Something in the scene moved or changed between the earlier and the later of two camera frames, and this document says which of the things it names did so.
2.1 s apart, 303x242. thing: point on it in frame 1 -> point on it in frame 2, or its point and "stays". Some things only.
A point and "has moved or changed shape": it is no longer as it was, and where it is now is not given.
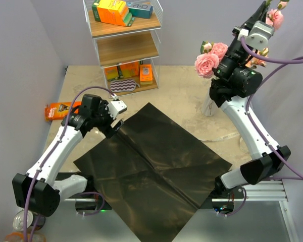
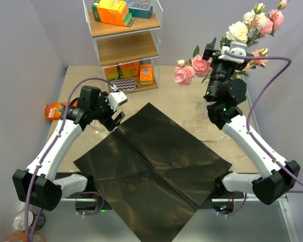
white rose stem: x=267 y=3 has moved or changed shape
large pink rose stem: x=207 y=62 has moved or changed shape
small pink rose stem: x=274 y=18 stays
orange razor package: x=60 y=110 stays
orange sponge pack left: x=111 y=73 stays
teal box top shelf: x=143 y=9 stays
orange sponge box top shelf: x=113 y=12 stays
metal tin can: x=18 y=221 stays
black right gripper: x=260 y=15 -> x=209 y=52
